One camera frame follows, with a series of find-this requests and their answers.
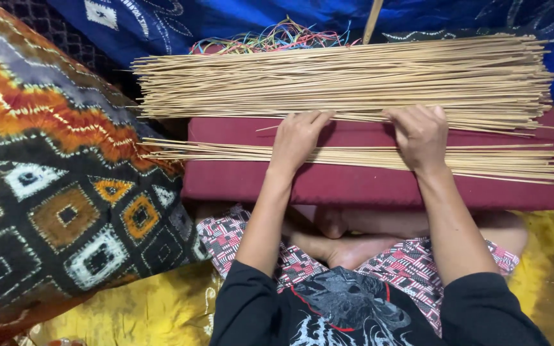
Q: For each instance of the person's left hand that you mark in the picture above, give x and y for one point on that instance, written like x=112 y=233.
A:
x=296 y=139

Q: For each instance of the person's right hand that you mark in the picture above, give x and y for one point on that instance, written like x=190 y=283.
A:
x=419 y=137

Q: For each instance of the person's left fingers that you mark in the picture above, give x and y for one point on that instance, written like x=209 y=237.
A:
x=308 y=117

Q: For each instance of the large pile of bamboo sticks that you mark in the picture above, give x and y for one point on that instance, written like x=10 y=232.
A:
x=344 y=79

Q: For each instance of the small row of bamboo sticks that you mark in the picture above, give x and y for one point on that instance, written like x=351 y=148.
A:
x=354 y=154

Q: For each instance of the maroon cushion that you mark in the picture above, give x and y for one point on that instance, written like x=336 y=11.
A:
x=354 y=187

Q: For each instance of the upright wooden stick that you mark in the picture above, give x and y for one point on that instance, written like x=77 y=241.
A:
x=372 y=19

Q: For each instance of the blue batik cloth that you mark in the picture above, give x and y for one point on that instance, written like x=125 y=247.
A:
x=238 y=21

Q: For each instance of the person's foot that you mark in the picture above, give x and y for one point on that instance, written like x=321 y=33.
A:
x=349 y=250

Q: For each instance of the person's leg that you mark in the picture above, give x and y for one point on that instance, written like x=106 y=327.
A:
x=426 y=226

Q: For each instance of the patterned red white shorts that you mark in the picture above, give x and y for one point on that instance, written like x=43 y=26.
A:
x=402 y=269

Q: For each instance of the black printed shirt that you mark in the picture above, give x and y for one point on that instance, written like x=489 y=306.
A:
x=344 y=312

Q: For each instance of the patterned batik pillow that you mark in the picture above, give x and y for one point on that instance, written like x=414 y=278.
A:
x=46 y=168

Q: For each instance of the yellow batik sheet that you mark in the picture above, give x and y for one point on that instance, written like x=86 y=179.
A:
x=553 y=269

